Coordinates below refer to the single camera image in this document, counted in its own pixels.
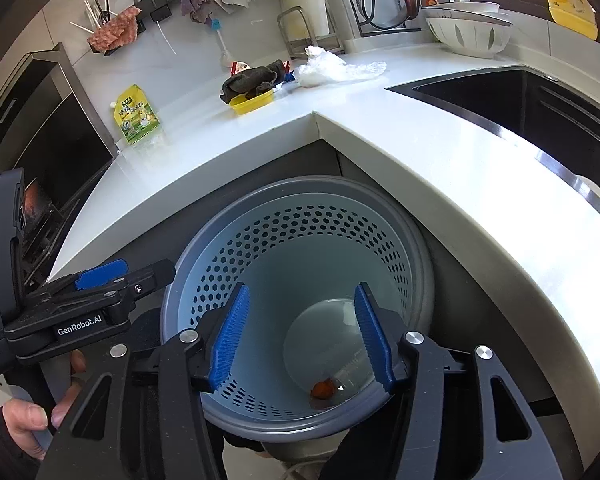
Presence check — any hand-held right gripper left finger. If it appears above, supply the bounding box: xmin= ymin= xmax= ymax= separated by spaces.
xmin=35 ymin=282 xmax=253 ymax=480

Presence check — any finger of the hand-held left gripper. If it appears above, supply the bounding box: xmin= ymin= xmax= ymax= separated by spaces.
xmin=96 ymin=259 xmax=177 ymax=320
xmin=40 ymin=258 xmax=131 ymax=306

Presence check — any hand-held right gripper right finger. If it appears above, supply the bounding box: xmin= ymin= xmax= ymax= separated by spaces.
xmin=320 ymin=281 xmax=566 ymax=480

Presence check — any yellow plastic tray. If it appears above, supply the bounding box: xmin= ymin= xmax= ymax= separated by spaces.
xmin=228 ymin=87 xmax=276 ymax=116

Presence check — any dark cloth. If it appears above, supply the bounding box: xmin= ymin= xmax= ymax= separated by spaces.
xmin=219 ymin=59 xmax=287 ymax=106

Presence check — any white plastic bag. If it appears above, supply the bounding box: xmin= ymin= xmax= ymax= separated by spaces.
xmin=294 ymin=45 xmax=388 ymax=88

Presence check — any person's left hand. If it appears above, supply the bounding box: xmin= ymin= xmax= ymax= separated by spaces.
xmin=0 ymin=349 xmax=88 ymax=461

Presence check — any small orange scrap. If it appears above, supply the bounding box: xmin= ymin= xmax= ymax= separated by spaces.
xmin=310 ymin=379 xmax=338 ymax=401

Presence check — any black steel cooker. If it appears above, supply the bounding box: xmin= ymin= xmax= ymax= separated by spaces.
xmin=0 ymin=42 xmax=118 ymax=281

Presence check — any yellow green spout pouch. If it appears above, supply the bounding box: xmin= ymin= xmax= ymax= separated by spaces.
xmin=109 ymin=84 xmax=162 ymax=147

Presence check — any white bottle brush blue head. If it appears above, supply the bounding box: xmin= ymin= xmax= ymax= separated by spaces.
xmin=206 ymin=16 xmax=236 ymax=70

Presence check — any pink cloth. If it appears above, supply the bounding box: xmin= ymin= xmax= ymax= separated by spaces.
xmin=86 ymin=5 xmax=142 ymax=55

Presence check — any black kitchen sink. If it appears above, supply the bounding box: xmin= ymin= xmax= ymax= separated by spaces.
xmin=385 ymin=64 xmax=600 ymax=238

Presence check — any purple cloth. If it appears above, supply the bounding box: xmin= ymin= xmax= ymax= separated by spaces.
xmin=180 ymin=0 xmax=213 ymax=23

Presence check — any metal stand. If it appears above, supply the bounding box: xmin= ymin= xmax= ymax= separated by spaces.
xmin=277 ymin=6 xmax=345 ymax=61

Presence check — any white leaf-pattern bowl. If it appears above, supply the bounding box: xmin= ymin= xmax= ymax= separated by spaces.
xmin=425 ymin=16 xmax=513 ymax=58

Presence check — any plain white bowl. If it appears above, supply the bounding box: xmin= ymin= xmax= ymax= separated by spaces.
xmin=422 ymin=1 xmax=502 ymax=21

